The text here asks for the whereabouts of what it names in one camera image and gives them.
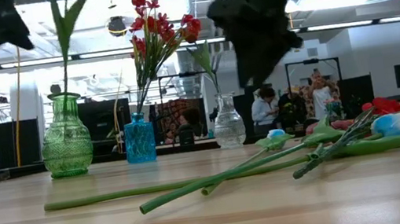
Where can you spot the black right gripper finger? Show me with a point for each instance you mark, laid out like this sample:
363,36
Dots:
257,69

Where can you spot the clear glass vase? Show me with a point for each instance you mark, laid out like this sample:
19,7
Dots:
229,127

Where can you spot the red flower bunch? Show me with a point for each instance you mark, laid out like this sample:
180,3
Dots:
155,23
386,106

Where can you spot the blue glass vase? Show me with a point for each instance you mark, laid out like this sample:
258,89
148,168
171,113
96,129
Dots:
140,141

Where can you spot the green glass vase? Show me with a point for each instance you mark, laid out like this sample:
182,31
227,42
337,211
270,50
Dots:
66,148

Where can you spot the black background robot arm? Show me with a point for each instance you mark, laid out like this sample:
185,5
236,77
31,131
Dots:
214,114

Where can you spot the person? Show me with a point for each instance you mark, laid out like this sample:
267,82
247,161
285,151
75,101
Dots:
321,98
263,112
189,116
291,108

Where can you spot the black panel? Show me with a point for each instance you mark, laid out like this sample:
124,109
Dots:
2,145
244,113
355,90

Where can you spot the small teal bottle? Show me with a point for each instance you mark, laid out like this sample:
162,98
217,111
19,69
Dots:
211,134

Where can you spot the red patterned cloth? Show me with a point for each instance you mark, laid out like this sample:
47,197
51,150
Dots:
172,110

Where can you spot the round black ceiling fixture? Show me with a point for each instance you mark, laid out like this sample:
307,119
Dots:
116,25

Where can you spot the black rig frame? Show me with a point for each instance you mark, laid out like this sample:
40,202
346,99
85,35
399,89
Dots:
186,74
311,60

